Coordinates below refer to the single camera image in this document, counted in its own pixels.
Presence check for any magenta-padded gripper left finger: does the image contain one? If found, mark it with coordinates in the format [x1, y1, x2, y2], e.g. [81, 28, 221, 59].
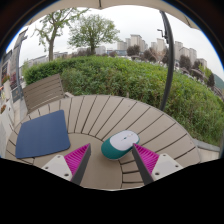
[40, 142, 92, 186]

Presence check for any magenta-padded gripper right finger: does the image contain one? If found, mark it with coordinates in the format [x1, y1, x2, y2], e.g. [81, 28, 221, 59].
[131, 142, 184, 186]

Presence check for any white and green computer mouse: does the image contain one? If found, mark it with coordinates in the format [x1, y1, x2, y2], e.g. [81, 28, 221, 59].
[100, 129, 141, 161]

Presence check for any blue mouse pad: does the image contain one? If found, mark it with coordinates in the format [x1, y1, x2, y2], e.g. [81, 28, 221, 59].
[14, 109, 72, 160]

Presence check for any white planter with flowers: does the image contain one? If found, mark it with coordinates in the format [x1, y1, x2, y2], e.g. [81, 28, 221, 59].
[0, 103, 16, 139]

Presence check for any brown slatted chair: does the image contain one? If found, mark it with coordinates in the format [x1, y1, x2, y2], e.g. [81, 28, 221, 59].
[21, 73, 74, 114]

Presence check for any green hedge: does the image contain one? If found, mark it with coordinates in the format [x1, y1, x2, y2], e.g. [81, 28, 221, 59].
[23, 54, 224, 148]

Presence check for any dark curved parasol pole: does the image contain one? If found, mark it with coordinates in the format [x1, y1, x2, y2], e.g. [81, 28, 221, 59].
[158, 9, 176, 112]

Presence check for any slim-trunked tree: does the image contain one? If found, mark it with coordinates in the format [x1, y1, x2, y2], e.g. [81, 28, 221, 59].
[33, 7, 89, 63]

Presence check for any group of apartment buildings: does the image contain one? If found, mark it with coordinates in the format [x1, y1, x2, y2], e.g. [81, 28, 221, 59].
[116, 33, 208, 69]

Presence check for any round-crowned tree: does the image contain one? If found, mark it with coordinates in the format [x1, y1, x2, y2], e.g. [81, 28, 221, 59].
[67, 13, 121, 56]

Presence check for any beige parasol canopy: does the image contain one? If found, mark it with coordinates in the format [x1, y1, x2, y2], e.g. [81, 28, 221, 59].
[24, 0, 201, 31]

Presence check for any tall grey sign post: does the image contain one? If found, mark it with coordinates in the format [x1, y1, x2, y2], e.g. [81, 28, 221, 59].
[9, 28, 30, 103]

